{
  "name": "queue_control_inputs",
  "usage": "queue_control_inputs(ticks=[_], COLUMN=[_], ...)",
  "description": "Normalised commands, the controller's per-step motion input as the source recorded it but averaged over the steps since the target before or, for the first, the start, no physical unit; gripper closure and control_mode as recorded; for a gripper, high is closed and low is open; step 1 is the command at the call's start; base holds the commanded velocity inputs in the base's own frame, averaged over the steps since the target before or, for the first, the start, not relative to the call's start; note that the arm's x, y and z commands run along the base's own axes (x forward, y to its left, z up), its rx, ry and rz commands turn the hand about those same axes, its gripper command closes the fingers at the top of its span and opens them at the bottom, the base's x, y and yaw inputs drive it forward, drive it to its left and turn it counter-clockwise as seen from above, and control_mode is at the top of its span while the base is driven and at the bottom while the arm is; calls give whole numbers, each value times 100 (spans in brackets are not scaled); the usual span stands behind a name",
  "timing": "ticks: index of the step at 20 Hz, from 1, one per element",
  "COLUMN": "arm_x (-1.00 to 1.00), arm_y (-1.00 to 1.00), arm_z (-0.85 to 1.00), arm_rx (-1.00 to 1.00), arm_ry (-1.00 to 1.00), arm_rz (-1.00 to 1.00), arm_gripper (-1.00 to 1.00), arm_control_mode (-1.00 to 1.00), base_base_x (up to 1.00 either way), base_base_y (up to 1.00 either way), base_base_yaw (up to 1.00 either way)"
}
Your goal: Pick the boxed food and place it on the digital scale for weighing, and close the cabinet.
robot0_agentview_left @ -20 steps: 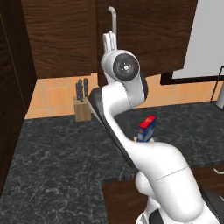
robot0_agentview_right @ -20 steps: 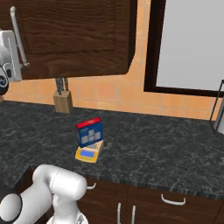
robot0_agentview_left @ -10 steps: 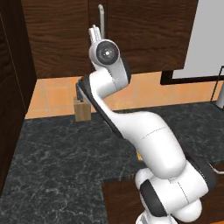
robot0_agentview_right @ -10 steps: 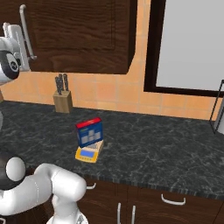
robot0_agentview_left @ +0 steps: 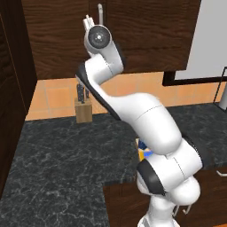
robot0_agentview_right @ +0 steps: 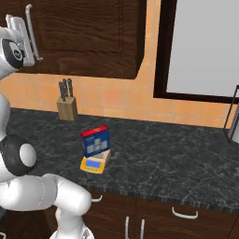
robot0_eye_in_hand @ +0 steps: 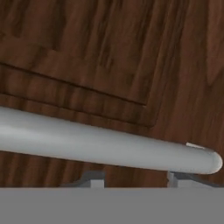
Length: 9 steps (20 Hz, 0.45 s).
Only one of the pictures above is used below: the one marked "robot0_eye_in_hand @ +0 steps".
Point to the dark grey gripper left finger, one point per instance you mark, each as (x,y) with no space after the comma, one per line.
(94,178)

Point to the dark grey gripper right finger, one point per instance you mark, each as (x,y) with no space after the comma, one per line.
(181,179)

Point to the dark wooden cabinet door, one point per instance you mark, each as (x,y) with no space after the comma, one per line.
(116,64)

